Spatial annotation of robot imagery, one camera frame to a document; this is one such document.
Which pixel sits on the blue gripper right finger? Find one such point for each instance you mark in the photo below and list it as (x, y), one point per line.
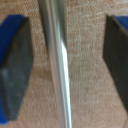
(116, 56)

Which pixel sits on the beige woven screen panel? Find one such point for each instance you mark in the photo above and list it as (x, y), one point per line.
(86, 73)

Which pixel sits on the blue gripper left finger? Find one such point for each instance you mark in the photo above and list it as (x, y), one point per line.
(15, 66)

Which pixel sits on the silver metal pole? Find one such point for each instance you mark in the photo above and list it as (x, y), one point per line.
(58, 66)

